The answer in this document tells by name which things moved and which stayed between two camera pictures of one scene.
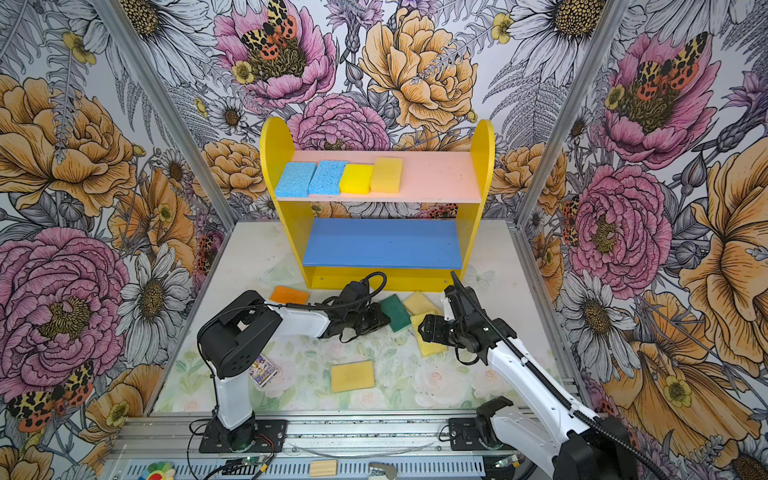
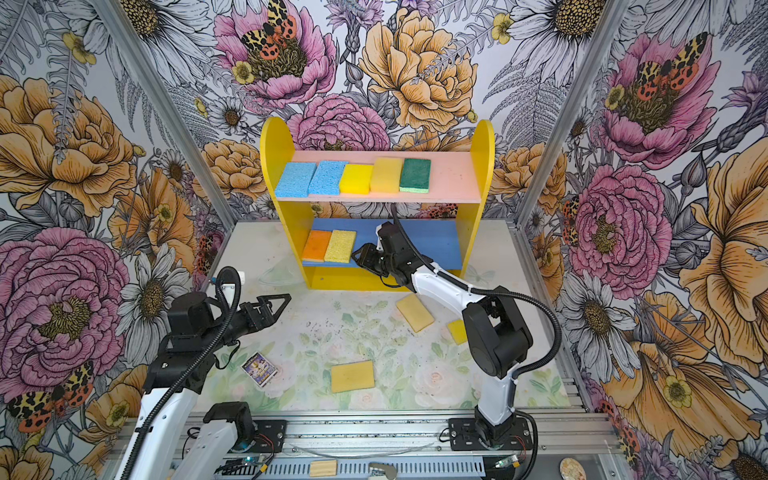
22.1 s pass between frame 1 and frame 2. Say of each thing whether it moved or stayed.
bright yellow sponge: stayed
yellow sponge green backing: stayed
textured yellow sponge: moved
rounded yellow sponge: stayed
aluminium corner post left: stayed
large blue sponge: stayed
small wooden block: stayed
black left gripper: moved
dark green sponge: moved
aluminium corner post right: stayed
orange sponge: moved
